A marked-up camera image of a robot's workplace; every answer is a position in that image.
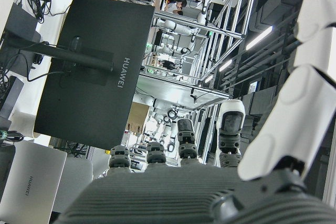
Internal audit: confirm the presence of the grey white right robot hand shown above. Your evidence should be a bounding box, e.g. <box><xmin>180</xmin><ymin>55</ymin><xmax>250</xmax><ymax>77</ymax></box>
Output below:
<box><xmin>54</xmin><ymin>0</ymin><xmax>336</xmax><ymax>224</ymax></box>

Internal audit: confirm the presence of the cardboard box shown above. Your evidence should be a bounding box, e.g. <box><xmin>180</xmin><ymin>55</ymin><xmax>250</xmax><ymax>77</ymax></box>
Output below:
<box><xmin>125</xmin><ymin>102</ymin><xmax>151</xmax><ymax>137</ymax></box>

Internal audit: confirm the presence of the black Huawei monitor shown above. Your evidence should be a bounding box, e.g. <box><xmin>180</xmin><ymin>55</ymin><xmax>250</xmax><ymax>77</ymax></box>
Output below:
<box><xmin>4</xmin><ymin>0</ymin><xmax>155</xmax><ymax>151</ymax></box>

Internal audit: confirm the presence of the silver Huawei laptop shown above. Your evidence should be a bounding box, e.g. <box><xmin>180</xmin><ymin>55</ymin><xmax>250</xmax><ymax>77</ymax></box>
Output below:
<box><xmin>0</xmin><ymin>140</ymin><xmax>68</xmax><ymax>224</ymax></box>

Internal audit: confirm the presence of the aluminium frame cage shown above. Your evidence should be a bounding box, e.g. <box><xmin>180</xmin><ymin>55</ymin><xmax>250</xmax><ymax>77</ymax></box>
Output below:
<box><xmin>138</xmin><ymin>0</ymin><xmax>260</xmax><ymax>111</ymax></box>

